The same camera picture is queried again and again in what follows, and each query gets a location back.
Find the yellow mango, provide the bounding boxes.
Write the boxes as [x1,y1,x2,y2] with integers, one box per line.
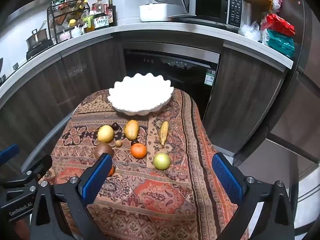
[124,120,139,141]

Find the white box appliance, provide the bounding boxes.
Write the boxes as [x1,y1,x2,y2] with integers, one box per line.
[139,3,173,22]

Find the silver microwave oven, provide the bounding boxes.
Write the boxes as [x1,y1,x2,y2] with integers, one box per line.
[167,0,244,30]

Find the black built-in dishwasher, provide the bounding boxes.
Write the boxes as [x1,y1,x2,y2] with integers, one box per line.
[123,47,222,122]

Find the dark refrigerator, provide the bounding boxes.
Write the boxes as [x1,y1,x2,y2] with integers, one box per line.
[271,0,320,205]

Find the white ceramic jar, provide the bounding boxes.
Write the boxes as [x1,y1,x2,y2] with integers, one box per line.
[71,26,84,38]

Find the large green-label sauce bottle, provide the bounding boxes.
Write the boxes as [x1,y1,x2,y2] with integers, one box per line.
[93,12,110,30]

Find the black wire spice rack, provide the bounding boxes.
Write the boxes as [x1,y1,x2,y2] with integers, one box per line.
[47,1,91,43]

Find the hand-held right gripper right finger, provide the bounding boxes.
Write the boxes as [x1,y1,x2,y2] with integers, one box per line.
[212,152,295,240]

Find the patterned tablecloth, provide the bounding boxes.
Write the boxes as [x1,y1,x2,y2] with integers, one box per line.
[40,89,250,240]

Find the white scalloped bowl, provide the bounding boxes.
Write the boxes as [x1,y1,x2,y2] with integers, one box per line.
[108,73,175,117]

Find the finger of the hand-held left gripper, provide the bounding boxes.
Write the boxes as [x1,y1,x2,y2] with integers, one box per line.
[0,154,53,198]
[0,144,20,165]

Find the dark glass bottle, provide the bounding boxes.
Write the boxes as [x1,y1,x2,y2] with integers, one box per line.
[108,0,118,27]

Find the white plastic bag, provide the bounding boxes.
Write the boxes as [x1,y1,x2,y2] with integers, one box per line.
[238,21,263,42]

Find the brown kiwi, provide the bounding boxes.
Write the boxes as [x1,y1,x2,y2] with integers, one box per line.
[94,142,114,160]

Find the green-cap bottle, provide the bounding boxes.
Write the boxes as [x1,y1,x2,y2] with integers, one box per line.
[83,15,95,33]

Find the green round fruit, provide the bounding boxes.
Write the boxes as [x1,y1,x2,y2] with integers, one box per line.
[153,153,171,170]

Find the banana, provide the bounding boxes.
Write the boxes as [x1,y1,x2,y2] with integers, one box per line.
[159,121,170,147]

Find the red plastic bag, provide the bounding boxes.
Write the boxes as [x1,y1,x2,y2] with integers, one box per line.
[261,13,296,37]

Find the clear cooking oil bottle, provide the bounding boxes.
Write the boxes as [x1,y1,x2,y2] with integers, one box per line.
[92,0,108,15]

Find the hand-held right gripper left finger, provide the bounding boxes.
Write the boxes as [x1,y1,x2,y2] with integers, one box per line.
[30,153,113,240]

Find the yellow round fruit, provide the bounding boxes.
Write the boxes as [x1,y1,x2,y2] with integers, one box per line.
[97,125,114,143]

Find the black gas stove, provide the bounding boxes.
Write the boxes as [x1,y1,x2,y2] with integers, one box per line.
[26,39,55,61]

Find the steel cooking pot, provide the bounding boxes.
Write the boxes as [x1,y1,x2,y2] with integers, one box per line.
[25,19,48,50]

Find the green plastic bag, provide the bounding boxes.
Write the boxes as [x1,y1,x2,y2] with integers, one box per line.
[264,29,296,58]

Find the large orange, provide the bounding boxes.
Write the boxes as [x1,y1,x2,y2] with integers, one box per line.
[130,143,147,159]

